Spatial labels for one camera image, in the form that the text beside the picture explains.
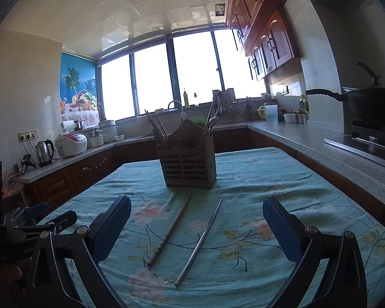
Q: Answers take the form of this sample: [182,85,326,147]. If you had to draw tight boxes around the yellow oil bottle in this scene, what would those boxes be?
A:
[299,94,309,113]

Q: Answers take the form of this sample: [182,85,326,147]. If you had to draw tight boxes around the gas stove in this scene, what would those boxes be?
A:
[324,120,385,167]

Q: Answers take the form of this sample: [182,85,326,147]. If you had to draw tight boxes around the sink faucet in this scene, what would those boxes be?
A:
[167,99,184,112]

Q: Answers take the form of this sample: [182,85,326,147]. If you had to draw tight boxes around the wooden upper cabinets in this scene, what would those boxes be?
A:
[226,0,300,79]

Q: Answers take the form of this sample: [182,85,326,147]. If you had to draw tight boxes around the dish rack with utensils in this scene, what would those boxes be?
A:
[213,88,240,119]

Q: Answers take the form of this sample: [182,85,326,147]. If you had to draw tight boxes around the wooden utensil holder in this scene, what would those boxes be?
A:
[154,120,217,189]

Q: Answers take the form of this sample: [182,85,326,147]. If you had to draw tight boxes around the metal chopstick pair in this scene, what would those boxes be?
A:
[175,199,223,287]

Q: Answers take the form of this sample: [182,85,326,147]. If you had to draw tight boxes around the black wok with handle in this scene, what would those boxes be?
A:
[305,61,385,126]

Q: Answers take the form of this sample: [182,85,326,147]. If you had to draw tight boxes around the teal floral tablecloth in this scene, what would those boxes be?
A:
[53,148,385,307]

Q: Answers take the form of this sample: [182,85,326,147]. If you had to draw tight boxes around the wall power outlet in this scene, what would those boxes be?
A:
[18,129,39,142]

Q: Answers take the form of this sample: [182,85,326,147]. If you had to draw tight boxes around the tropical fruit poster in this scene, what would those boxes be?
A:
[60,52,100,126]

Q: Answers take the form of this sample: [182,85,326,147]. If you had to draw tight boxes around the green colander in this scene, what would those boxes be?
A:
[190,116,206,128]

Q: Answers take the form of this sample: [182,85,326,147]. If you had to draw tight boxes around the thin metal chopstick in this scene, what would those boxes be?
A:
[154,113,172,148]

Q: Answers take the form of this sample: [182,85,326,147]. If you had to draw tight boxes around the metal spoon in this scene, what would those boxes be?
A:
[205,116,219,136]

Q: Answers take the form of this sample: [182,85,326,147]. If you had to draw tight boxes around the white bowl on counter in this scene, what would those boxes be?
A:
[283,113,296,124]

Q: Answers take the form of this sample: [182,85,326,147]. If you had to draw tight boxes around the small white cooker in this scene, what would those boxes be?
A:
[90,128,104,148]

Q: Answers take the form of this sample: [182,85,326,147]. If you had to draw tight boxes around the white red rice cooker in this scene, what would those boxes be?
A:
[55,133,88,159]

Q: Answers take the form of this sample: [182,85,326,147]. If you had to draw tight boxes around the steel electric kettle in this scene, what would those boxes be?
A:
[35,139,55,167]

